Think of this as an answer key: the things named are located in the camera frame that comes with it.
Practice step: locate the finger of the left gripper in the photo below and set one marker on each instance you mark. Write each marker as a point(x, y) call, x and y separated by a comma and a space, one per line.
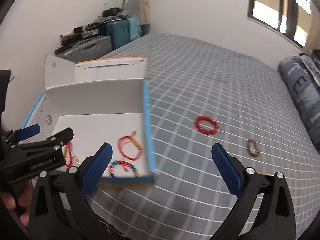
point(56, 141)
point(14, 137)

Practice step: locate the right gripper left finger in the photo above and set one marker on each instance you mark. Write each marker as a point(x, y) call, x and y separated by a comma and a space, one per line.
point(59, 209)

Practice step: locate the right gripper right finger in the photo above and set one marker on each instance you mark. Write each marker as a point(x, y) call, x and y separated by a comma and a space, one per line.
point(275, 218)

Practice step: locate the red cord bracelet gold tube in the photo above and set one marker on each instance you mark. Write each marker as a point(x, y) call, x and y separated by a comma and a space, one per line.
point(70, 158)

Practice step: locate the red cord bracelet gold charm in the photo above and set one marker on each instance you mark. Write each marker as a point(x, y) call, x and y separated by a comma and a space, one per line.
point(129, 147)

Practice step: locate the open white cardboard box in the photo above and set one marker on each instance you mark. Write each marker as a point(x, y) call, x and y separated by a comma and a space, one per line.
point(101, 101)

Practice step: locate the grey suitcase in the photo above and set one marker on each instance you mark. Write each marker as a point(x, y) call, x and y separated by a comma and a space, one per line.
point(90, 49)

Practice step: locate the clutter on suitcases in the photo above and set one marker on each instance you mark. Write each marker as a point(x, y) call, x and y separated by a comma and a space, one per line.
point(95, 28)

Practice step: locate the teal suitcase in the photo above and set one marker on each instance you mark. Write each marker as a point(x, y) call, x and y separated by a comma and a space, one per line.
point(123, 31)

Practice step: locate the folded blue grey duvet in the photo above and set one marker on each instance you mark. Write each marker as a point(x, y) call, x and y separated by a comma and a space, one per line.
point(304, 91)

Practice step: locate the grey checked bed sheet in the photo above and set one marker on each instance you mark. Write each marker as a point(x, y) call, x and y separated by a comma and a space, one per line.
point(200, 94)

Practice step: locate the blue patterned pillow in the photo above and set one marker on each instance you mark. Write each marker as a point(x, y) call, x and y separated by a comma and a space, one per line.
point(311, 66)

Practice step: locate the beige curtain left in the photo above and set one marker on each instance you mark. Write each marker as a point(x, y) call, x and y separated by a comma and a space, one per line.
point(144, 12)

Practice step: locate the dark framed window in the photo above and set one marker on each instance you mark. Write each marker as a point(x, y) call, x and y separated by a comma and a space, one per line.
point(296, 20)

